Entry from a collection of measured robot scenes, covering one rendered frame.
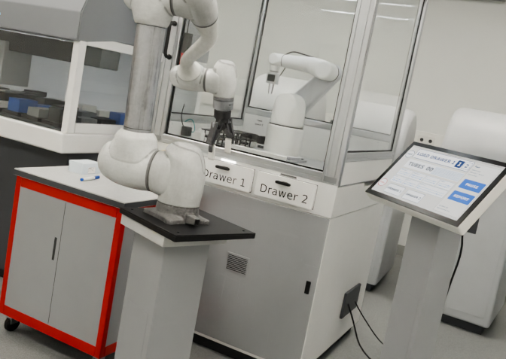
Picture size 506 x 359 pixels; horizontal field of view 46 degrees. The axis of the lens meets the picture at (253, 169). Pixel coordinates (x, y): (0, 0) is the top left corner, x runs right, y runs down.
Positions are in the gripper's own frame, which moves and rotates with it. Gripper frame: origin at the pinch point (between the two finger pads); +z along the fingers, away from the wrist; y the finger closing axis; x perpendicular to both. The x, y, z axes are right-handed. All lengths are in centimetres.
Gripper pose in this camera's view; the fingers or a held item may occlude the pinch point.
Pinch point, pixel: (219, 153)
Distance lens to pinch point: 265.3
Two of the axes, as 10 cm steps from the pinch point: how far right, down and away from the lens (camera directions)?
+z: -0.9, 9.5, 3.1
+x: -8.7, -2.3, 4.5
